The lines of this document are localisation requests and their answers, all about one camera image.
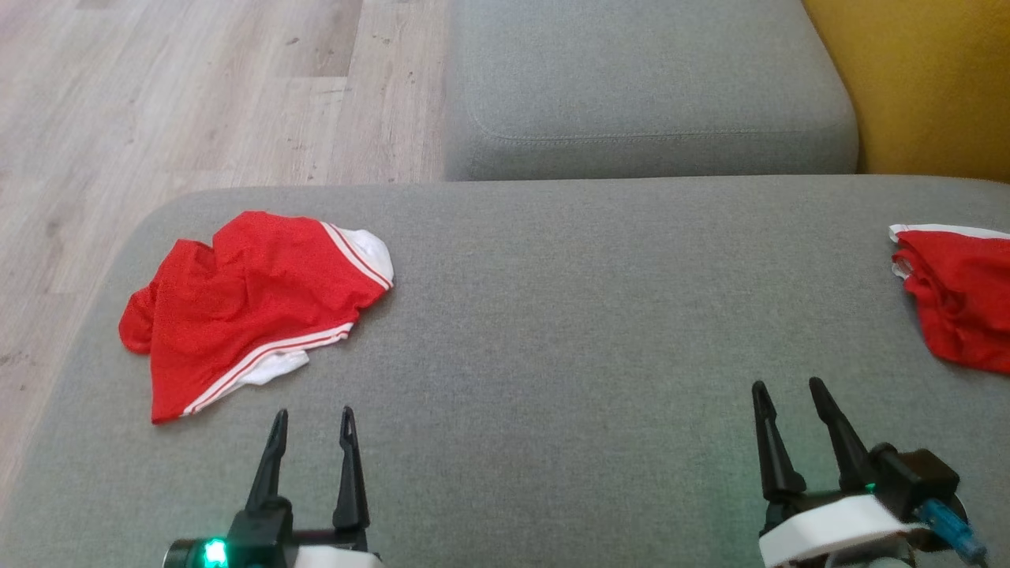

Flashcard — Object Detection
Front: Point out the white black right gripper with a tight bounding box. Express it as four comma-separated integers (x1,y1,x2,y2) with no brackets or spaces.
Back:
751,376,933,568

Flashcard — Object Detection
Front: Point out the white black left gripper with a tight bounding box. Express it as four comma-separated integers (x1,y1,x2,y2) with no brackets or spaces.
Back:
227,406,385,568

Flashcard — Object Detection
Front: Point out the red jersey with white trim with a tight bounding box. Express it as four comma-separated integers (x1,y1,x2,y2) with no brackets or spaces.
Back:
118,210,395,425

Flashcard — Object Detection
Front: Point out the crumpled red white garment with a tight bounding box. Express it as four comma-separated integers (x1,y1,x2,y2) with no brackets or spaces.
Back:
889,223,1010,375

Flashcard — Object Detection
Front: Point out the large grey fabric sofa seat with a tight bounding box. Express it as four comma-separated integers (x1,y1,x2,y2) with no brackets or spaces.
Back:
0,175,1010,568

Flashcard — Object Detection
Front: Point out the yellow sofa cushion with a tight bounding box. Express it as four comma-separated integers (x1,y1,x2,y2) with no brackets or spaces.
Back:
801,0,1010,184

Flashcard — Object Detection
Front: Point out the small grey fabric sofa seat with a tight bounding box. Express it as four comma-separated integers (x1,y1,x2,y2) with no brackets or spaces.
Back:
444,0,859,182

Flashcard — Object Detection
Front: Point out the blue cable connector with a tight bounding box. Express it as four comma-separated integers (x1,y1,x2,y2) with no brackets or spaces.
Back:
919,499,989,564

